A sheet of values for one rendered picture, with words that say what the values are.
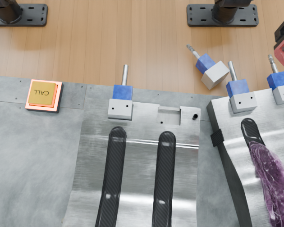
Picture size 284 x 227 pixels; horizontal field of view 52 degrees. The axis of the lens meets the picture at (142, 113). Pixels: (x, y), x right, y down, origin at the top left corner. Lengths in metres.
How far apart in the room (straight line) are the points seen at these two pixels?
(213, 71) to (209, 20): 0.18
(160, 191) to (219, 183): 0.17
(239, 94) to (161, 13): 0.34
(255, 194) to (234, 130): 0.15
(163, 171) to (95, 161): 0.15
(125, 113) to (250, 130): 0.30
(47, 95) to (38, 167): 0.18
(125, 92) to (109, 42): 0.22
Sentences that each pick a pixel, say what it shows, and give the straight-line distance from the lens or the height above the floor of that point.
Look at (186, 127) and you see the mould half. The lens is 0.65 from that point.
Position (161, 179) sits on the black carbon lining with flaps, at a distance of 0.63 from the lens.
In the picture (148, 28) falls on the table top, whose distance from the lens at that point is 0.85.
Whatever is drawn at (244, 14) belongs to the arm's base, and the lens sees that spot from 0.91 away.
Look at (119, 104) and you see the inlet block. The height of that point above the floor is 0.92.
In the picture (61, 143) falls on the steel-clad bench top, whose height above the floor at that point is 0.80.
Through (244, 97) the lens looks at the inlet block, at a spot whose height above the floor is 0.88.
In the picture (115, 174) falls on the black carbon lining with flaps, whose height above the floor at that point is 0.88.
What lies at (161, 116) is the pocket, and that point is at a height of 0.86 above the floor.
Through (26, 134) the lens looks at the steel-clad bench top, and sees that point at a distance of 0.78.
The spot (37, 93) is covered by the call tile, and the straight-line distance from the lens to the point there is 0.77.
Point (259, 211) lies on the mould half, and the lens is 0.66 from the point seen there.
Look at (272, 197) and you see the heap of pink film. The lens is 0.64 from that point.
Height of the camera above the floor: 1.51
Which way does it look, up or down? 73 degrees down
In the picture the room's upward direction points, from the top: straight up
